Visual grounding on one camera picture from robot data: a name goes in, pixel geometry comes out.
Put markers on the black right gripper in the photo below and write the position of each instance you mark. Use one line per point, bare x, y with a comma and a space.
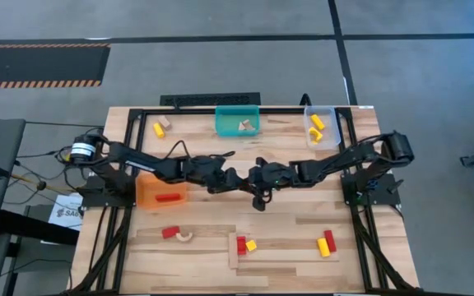
278, 174

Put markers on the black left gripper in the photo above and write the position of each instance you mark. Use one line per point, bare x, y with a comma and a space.
208, 172

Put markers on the yellow cube block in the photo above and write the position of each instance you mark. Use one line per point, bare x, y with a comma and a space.
251, 246

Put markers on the red rectangular block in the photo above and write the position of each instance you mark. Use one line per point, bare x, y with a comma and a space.
170, 232
241, 246
330, 241

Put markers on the long natural wooden plank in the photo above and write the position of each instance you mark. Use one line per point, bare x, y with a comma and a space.
233, 251

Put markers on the red long block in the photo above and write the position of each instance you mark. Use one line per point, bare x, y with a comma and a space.
168, 197

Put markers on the yellow arch block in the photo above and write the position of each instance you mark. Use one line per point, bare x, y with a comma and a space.
318, 135

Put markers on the natural wooden arch block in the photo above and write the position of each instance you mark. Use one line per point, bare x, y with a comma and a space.
184, 239

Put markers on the yellow long block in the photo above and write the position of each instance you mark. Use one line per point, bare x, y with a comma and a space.
317, 122

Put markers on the yellow cylinder block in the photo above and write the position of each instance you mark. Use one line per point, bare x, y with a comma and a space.
323, 247

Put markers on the yellow rectangular block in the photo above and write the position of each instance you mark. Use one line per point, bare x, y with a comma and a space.
159, 130

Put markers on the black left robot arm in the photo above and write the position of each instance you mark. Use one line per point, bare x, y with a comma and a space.
138, 158

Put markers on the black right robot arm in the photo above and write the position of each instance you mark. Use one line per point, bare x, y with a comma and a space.
335, 162

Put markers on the natural wooden triangle block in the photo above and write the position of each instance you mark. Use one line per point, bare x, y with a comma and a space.
242, 127

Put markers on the teal plastic bin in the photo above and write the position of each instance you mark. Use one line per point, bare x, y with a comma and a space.
229, 123

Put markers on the clear plastic bin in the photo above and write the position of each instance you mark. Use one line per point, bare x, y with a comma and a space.
329, 140

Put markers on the black power strip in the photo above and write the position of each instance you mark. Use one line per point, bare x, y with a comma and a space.
210, 99

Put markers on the orange plastic bin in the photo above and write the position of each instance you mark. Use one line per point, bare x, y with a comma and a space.
150, 195

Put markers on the white label strip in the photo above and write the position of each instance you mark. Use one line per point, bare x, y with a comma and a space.
365, 107

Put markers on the white printed paper sheet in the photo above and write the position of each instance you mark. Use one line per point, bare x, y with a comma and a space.
66, 214

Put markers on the black support beam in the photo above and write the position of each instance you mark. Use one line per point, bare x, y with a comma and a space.
35, 230

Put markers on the black hazard-striped floor mat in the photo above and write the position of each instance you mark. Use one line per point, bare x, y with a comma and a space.
39, 66

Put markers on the black aluminium extrusion frame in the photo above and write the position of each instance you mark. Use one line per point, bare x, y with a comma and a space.
282, 110

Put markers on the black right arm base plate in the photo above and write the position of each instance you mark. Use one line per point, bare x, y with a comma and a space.
385, 193

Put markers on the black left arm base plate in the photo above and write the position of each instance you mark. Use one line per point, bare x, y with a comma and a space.
105, 200

